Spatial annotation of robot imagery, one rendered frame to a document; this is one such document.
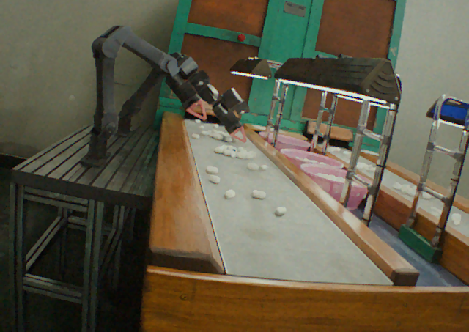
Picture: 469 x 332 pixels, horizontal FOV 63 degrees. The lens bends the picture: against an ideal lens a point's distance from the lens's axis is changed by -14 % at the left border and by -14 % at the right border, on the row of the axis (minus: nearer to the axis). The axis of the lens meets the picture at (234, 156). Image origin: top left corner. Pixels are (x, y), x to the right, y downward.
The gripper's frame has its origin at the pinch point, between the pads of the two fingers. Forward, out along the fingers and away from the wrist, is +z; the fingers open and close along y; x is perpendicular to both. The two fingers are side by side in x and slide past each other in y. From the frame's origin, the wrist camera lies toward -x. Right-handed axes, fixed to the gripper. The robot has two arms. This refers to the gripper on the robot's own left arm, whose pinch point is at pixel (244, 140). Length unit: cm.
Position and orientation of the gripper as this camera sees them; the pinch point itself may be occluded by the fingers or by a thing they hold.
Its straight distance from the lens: 192.1
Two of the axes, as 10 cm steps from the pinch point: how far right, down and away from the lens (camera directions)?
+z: 6.1, 7.5, 2.5
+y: -1.4, -2.1, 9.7
